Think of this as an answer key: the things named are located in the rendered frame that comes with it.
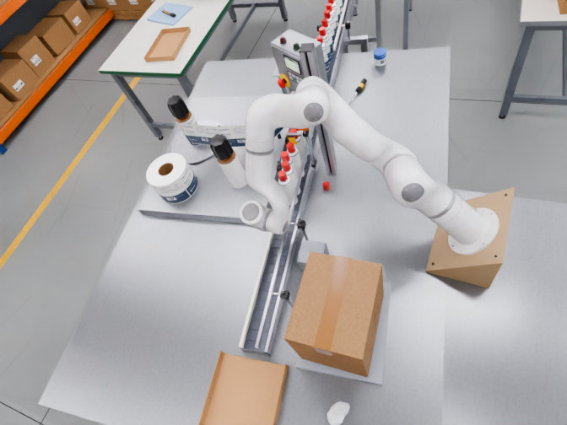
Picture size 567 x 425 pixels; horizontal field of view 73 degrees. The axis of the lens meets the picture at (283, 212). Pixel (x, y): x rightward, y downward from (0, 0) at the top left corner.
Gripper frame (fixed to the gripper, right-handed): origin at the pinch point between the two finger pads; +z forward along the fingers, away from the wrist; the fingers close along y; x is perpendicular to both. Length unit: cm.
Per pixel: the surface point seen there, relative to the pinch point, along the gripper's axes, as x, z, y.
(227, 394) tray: 64, -12, 7
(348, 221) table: -7.8, 14.9, -25.9
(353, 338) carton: 35, -31, -38
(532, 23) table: -136, 68, -107
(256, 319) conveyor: 36.6, -6.3, 2.2
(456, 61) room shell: -175, 164, -78
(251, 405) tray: 65, -12, -3
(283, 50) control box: -58, -35, -5
